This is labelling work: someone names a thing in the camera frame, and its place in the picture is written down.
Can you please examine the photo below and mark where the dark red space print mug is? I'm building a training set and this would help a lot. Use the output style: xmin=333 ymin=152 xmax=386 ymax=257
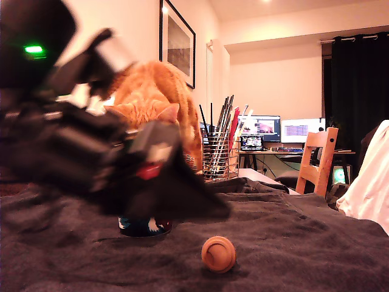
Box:
xmin=117 ymin=213 xmax=173 ymax=238

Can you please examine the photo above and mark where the small lit screen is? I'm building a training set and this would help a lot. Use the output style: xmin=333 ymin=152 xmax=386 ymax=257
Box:
xmin=239 ymin=135 xmax=264 ymax=152

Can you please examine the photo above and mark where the red kitchen utensil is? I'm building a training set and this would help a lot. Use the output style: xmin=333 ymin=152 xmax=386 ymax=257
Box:
xmin=227 ymin=106 xmax=241 ymax=147

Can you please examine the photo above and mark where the wooden desk with black legs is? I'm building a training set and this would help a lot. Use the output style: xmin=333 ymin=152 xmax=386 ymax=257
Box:
xmin=238 ymin=150 xmax=356 ymax=180

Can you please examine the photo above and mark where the monitor showing video windows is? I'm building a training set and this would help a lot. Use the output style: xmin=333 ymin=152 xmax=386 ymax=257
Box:
xmin=236 ymin=114 xmax=281 ymax=143

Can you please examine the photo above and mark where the ginger cat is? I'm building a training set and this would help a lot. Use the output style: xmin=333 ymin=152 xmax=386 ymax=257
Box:
xmin=103 ymin=60 xmax=204 ymax=172

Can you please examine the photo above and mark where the dark grey knitted cloth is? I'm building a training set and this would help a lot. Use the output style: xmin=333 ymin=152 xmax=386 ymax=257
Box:
xmin=0 ymin=176 xmax=389 ymax=292

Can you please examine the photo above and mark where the monitor showing spreadsheet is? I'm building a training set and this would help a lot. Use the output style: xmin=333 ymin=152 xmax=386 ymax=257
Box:
xmin=280 ymin=117 xmax=326 ymax=144

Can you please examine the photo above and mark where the light wooden chair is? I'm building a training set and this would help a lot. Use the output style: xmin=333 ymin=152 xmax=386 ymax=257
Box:
xmin=295 ymin=127 xmax=339 ymax=198

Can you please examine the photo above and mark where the computer case with lit fan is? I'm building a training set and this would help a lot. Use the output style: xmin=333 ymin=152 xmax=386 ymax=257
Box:
xmin=331 ymin=164 xmax=352 ymax=186

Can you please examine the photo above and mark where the white crumpled cloth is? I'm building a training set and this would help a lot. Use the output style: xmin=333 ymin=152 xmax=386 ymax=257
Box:
xmin=336 ymin=119 xmax=389 ymax=237

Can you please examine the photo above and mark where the dark green curtain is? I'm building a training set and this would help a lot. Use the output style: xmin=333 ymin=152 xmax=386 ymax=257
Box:
xmin=322 ymin=32 xmax=389 ymax=180

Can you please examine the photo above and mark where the white curtain rod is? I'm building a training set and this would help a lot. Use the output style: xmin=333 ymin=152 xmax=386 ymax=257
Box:
xmin=318 ymin=35 xmax=389 ymax=44

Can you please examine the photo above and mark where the chrome wire utensil rack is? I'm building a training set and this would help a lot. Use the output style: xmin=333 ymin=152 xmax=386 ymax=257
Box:
xmin=201 ymin=127 xmax=240 ymax=183

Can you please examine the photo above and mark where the dark long utensil handle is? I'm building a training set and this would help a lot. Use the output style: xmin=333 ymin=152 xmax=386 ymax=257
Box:
xmin=221 ymin=94 xmax=235 ymax=134
xmin=216 ymin=96 xmax=230 ymax=134

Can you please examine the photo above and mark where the grey metal utensil handle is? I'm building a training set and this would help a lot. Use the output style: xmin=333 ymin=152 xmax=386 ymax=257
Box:
xmin=238 ymin=104 xmax=250 ymax=134

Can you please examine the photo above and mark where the white utensil handle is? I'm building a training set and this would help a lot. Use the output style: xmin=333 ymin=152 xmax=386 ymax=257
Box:
xmin=243 ymin=108 xmax=254 ymax=134

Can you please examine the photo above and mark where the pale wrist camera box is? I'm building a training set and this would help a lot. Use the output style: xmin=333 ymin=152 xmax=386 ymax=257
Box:
xmin=71 ymin=27 xmax=137 ymax=101

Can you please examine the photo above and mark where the black framed wall picture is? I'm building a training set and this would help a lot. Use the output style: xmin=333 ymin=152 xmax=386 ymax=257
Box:
xmin=158 ymin=0 xmax=196 ymax=90

